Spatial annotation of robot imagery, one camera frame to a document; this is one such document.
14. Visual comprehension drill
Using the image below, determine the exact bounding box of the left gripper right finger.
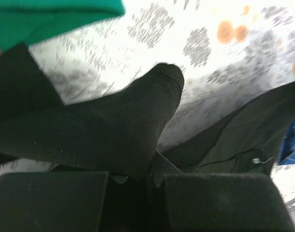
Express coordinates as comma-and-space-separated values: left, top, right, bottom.
147, 149, 295, 232

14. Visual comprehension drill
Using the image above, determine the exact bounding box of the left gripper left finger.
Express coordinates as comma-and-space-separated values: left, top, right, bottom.
0, 172, 109, 232

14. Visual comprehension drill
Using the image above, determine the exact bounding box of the black long sleeve shirt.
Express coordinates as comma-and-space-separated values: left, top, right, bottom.
0, 43, 295, 180

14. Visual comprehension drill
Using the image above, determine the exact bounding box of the blue plaid folded shirt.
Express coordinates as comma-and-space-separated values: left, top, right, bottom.
278, 122, 295, 165

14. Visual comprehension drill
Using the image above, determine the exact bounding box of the green t-shirt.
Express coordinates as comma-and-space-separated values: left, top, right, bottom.
0, 0, 125, 51

